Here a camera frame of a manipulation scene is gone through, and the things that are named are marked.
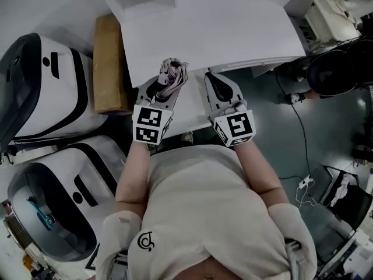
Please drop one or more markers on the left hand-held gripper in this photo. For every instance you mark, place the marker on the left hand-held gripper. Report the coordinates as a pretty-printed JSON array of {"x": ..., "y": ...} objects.
[{"x": 148, "y": 121}]

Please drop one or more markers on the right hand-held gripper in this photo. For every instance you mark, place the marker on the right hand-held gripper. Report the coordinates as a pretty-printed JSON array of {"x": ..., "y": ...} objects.
[{"x": 239, "y": 125}]

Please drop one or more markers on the person's right forearm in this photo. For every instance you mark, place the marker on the person's right forearm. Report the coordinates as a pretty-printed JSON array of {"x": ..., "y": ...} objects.
[{"x": 256, "y": 171}]

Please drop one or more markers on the person's left forearm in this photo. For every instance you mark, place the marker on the person's left forearm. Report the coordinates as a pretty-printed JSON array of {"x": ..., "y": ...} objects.
[{"x": 132, "y": 179}]

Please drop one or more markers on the white desk with drawers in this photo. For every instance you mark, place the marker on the white desk with drawers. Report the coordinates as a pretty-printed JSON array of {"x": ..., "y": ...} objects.
[{"x": 209, "y": 34}]

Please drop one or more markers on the brown cardboard box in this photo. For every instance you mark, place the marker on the brown cardboard box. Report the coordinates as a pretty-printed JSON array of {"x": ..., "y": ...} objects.
[{"x": 109, "y": 66}]

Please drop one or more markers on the person's beige shirt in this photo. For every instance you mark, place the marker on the person's beige shirt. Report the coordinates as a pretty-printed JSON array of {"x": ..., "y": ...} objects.
[{"x": 204, "y": 209}]

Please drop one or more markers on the grey chair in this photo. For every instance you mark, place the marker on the grey chair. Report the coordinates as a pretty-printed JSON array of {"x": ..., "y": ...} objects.
[{"x": 300, "y": 0}]

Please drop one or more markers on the white power strip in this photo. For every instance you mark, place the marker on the white power strip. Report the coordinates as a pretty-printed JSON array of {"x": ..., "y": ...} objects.
[{"x": 305, "y": 181}]

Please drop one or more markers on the white shelf rack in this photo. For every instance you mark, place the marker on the white shelf rack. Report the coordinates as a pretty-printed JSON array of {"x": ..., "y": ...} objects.
[{"x": 332, "y": 16}]

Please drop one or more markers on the white cloth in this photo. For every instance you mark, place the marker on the white cloth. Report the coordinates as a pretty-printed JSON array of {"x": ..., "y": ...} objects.
[{"x": 345, "y": 187}]

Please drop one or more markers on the black mesh chair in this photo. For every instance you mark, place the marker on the black mesh chair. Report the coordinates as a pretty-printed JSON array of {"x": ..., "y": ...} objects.
[{"x": 346, "y": 214}]

